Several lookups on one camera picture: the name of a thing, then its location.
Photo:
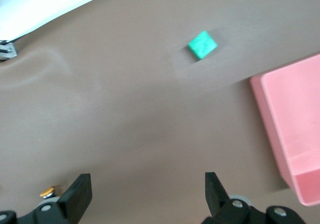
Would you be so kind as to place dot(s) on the metal table clamp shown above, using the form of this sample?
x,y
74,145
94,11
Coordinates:
x,y
7,51

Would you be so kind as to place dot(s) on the green foam cube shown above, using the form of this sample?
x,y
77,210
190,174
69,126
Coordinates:
x,y
202,45

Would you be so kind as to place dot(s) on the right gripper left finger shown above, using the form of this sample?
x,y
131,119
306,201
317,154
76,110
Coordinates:
x,y
75,196

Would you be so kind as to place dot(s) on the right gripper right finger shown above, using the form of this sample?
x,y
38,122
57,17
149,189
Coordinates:
x,y
216,196

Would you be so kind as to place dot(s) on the orange capped black button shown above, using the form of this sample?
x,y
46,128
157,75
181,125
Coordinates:
x,y
47,192

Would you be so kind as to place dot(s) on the pink plastic bin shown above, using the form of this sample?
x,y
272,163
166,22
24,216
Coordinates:
x,y
295,124

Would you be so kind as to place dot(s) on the brown table mat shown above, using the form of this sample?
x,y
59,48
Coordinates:
x,y
125,109

